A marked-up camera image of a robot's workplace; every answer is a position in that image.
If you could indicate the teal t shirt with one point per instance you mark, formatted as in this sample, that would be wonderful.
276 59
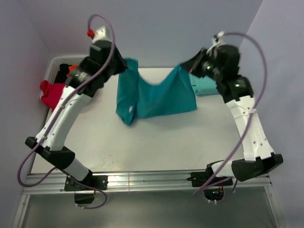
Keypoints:
138 99

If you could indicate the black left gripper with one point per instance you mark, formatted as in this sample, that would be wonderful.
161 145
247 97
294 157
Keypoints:
122 64

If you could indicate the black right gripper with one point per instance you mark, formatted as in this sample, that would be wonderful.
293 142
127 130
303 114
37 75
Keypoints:
194 64

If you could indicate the orange t shirt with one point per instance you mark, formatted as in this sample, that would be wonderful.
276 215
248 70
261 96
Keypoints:
71 68

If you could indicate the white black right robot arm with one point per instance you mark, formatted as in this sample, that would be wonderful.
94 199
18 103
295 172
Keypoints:
259 157

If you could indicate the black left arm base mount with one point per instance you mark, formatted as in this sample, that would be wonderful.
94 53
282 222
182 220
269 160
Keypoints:
86 191

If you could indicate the white plastic laundry basket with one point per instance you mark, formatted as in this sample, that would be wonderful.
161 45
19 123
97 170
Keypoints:
53 67

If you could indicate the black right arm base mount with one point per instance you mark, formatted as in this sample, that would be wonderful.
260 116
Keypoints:
214 192

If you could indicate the magenta t shirt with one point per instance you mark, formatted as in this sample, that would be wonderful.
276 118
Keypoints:
51 93

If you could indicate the black t shirt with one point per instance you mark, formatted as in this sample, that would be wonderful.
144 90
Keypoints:
62 73

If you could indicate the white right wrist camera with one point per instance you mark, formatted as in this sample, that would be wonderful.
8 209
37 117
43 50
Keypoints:
217 40

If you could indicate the aluminium table edge rail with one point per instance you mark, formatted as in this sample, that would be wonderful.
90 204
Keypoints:
121 182

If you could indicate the folded mint t shirt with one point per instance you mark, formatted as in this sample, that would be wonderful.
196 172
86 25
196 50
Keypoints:
203 85

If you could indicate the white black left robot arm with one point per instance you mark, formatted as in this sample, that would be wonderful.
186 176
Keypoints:
49 143

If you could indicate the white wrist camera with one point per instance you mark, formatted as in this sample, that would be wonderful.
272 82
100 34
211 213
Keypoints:
217 40
101 33

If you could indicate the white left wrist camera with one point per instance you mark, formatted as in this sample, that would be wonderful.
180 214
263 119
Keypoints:
101 33

